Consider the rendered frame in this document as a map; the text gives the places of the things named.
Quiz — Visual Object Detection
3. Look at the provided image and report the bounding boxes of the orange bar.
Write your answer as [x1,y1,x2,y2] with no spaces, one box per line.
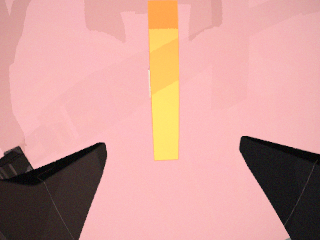
[148,0,179,160]

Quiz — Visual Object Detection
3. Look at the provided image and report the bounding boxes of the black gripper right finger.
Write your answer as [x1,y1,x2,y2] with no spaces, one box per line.
[239,136,320,240]

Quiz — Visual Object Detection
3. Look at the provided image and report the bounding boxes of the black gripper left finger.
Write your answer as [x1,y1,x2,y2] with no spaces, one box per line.
[0,143,107,240]

